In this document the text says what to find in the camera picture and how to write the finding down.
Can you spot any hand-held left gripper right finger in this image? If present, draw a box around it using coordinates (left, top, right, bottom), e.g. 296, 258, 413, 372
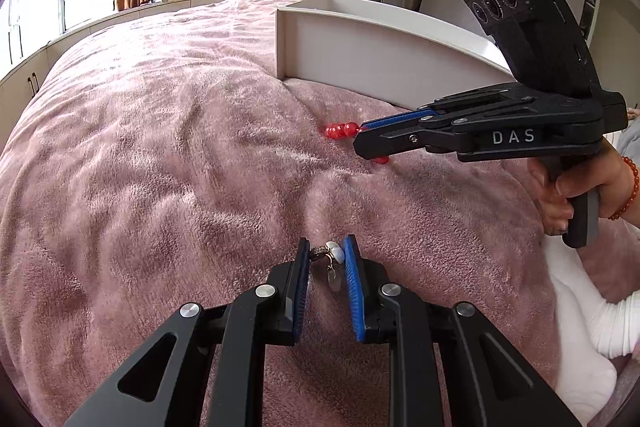
341, 234, 583, 427

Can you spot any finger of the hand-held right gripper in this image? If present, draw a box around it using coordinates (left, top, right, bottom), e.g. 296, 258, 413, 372
362, 85, 539, 132
352, 107, 531, 159

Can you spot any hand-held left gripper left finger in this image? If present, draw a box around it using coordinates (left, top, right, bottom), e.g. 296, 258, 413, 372
65, 237, 311, 427

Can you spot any pearl charm ring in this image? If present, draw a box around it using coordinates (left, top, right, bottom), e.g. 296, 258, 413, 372
309, 241, 347, 294

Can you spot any red bead bracelet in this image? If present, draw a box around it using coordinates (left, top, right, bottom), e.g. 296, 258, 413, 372
325, 121, 393, 165

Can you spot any white plastic storage box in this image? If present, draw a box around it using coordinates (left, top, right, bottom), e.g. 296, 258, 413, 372
275, 0, 516, 115

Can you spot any person's right hand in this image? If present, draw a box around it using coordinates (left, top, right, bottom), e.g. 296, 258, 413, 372
530, 140, 633, 236

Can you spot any pink fleece blanket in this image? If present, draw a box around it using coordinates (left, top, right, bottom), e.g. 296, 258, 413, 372
0, 0, 561, 427

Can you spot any person's white clothing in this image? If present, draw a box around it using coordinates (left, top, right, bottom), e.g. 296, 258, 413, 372
542, 234, 640, 423

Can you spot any orange bead wrist bracelet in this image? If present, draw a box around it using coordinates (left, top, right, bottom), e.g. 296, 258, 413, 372
607, 155, 640, 222

